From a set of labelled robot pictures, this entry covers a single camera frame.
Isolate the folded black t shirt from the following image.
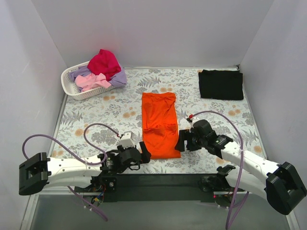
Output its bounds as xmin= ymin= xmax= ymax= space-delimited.
xmin=198 ymin=70 xmax=244 ymax=101

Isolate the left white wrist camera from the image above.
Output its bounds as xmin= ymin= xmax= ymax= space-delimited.
xmin=119 ymin=131 xmax=135 ymax=149

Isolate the white plastic laundry basket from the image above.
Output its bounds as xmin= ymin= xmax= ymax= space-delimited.
xmin=61 ymin=61 xmax=115 ymax=100

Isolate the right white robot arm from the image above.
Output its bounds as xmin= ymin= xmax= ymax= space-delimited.
xmin=175 ymin=120 xmax=307 ymax=215

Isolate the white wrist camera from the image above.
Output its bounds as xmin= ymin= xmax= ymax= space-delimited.
xmin=119 ymin=131 xmax=135 ymax=149
xmin=178 ymin=117 xmax=199 ymax=130

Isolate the lavender t shirt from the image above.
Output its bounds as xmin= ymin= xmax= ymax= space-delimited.
xmin=68 ymin=66 xmax=127 ymax=87

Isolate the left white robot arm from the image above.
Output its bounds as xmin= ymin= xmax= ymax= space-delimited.
xmin=19 ymin=142 xmax=151 ymax=196

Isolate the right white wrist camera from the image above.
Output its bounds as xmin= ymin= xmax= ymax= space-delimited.
xmin=178 ymin=117 xmax=199 ymax=130

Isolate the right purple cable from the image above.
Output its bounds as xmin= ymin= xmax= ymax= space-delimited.
xmin=191 ymin=110 xmax=249 ymax=230

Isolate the pink t shirt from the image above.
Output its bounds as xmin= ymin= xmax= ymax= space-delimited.
xmin=75 ymin=73 xmax=112 ymax=92

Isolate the orange t shirt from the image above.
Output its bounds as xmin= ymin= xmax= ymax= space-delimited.
xmin=142 ymin=92 xmax=181 ymax=159

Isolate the magenta t shirt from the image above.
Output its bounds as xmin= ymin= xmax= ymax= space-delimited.
xmin=87 ymin=49 xmax=121 ymax=81

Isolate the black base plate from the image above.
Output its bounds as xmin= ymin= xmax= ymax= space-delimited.
xmin=74 ymin=173 xmax=234 ymax=203

